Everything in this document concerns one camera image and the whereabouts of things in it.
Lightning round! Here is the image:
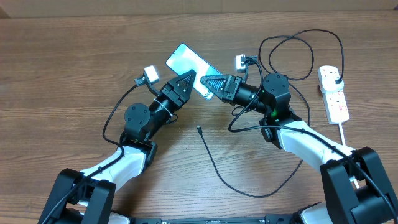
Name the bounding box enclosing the Samsung Galaxy smartphone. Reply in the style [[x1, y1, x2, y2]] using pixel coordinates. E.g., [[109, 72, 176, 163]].
[[165, 43, 222, 100]]

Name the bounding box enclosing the white charger plug adapter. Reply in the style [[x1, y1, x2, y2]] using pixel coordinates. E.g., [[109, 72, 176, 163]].
[[320, 77, 345, 94]]

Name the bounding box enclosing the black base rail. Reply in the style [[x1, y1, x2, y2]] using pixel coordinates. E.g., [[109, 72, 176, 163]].
[[131, 214, 300, 224]]

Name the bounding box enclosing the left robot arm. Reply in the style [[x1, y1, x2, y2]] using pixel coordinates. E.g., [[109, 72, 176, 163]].
[[39, 66, 196, 224]]

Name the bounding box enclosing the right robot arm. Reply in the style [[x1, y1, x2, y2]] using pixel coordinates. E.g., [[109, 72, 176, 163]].
[[200, 73, 397, 223]]

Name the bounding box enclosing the black USB charging cable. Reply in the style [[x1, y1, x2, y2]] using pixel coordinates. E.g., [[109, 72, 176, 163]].
[[196, 29, 345, 198]]

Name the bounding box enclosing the white power strip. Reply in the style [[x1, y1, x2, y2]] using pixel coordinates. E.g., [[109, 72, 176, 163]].
[[318, 65, 349, 124]]

